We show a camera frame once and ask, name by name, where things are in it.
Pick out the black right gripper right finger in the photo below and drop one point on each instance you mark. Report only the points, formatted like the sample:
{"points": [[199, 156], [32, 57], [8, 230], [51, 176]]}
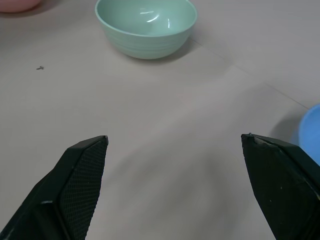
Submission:
{"points": [[280, 190]]}

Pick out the green bowl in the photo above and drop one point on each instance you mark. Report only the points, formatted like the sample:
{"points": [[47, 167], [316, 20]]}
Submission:
{"points": [[147, 27]]}

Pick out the blue bowl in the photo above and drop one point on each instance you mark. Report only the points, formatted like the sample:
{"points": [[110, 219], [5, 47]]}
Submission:
{"points": [[310, 132]]}

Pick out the small dark debris speck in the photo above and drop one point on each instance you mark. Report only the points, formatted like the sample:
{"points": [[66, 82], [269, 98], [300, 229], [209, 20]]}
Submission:
{"points": [[40, 67]]}

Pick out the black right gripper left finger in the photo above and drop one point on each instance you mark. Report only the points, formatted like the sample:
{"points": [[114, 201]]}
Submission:
{"points": [[75, 190]]}

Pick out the red bowl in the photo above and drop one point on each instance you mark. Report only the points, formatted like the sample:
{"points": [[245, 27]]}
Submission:
{"points": [[17, 5]]}

